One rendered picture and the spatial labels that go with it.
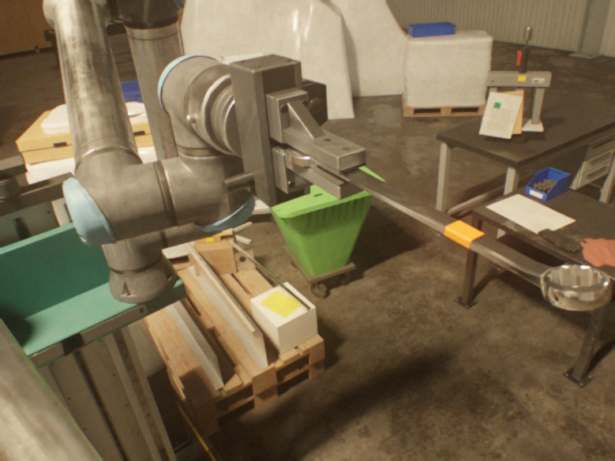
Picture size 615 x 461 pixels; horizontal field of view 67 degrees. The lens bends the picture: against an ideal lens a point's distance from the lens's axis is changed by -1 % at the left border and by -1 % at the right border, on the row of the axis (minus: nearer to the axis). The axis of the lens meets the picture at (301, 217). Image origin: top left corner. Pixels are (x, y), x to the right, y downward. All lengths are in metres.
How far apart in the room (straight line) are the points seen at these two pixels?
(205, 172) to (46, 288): 0.95
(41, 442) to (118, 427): 1.31
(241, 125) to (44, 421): 0.46
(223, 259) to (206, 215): 2.72
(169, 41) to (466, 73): 6.17
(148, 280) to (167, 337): 1.68
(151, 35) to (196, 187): 0.54
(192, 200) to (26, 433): 0.35
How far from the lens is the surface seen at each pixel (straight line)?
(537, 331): 3.47
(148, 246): 1.32
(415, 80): 7.01
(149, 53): 1.09
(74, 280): 1.49
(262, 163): 0.43
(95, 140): 0.67
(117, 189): 0.60
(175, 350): 2.93
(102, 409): 1.92
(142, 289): 1.37
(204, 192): 0.60
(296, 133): 0.39
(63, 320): 1.44
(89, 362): 1.78
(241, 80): 0.43
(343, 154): 0.34
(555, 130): 4.13
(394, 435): 2.77
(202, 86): 0.51
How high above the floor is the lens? 2.28
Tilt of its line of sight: 30 degrees down
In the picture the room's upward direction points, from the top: 5 degrees counter-clockwise
